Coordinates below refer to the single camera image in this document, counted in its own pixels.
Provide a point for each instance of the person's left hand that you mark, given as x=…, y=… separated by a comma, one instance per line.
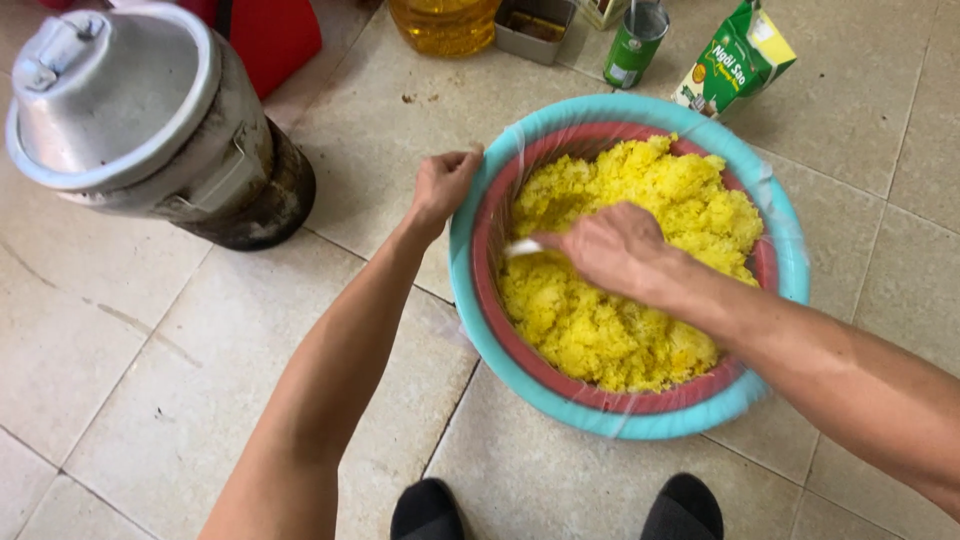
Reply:
x=440, y=187

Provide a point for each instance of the person's right hand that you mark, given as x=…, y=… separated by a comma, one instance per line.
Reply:
x=615, y=251

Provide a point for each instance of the person's right fingers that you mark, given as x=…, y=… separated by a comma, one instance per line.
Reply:
x=559, y=241

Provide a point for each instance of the person's left fingers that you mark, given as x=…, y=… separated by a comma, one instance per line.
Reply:
x=461, y=159

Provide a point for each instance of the white spoon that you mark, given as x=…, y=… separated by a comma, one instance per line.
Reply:
x=523, y=247

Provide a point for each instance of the turquoise plastic basin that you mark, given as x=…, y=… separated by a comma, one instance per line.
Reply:
x=480, y=300

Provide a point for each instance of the red plastic basket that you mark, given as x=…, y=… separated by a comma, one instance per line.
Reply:
x=491, y=247

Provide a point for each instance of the yellow sticky rice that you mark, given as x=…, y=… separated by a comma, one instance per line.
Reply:
x=600, y=330

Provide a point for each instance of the cooking oil bottle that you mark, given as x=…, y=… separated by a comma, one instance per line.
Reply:
x=442, y=26

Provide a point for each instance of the small metal tray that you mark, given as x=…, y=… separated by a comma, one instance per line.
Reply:
x=534, y=30

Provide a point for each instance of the green tin can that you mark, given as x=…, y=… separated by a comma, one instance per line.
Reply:
x=634, y=49

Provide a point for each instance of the yellow patterned box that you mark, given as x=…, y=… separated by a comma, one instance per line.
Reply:
x=604, y=11

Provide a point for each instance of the aluminium steamer pot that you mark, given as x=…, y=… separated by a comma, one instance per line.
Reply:
x=225, y=180

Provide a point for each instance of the green white carton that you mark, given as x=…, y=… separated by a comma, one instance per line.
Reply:
x=731, y=67

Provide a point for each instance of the person's right foot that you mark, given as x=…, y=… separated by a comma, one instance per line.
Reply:
x=682, y=510

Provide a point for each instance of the person's foot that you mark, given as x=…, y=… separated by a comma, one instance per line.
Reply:
x=682, y=510
x=426, y=514

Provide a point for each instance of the person's left foot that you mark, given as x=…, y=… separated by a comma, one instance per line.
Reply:
x=426, y=514

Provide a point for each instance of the aluminium pot lid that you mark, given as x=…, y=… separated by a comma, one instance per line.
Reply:
x=105, y=97

